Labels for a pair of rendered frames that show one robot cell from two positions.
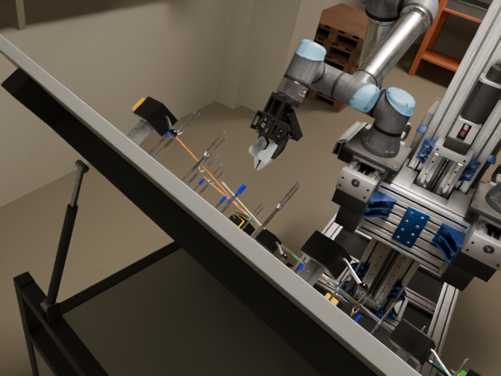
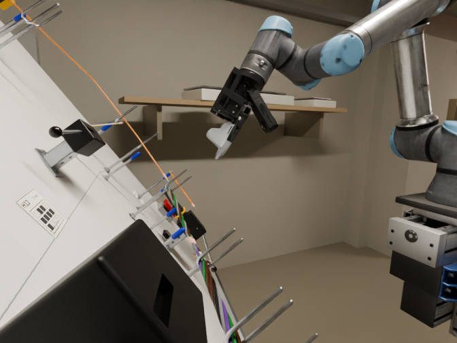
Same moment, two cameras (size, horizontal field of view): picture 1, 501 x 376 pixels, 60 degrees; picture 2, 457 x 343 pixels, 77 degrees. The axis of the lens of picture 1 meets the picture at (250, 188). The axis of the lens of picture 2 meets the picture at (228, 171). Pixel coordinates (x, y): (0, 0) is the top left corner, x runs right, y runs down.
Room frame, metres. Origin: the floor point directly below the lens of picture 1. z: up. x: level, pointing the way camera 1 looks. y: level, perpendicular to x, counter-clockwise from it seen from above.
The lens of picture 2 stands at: (0.49, -0.47, 1.38)
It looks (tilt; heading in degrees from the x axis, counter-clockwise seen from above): 10 degrees down; 40
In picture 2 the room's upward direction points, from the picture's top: 1 degrees clockwise
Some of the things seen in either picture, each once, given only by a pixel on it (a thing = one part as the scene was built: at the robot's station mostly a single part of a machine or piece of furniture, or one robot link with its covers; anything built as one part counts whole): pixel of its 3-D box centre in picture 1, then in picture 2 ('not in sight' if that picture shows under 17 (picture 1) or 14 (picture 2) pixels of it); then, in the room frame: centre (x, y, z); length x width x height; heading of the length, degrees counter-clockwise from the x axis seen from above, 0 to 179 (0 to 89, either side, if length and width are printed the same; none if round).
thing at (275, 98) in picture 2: not in sight; (264, 99); (2.40, 0.78, 1.55); 0.36 x 0.34 x 0.09; 156
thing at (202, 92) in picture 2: not in sight; (212, 95); (2.00, 0.95, 1.55); 0.37 x 0.35 x 0.09; 156
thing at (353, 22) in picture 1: (339, 54); not in sight; (4.96, -0.62, 0.39); 1.15 x 0.76 x 0.78; 156
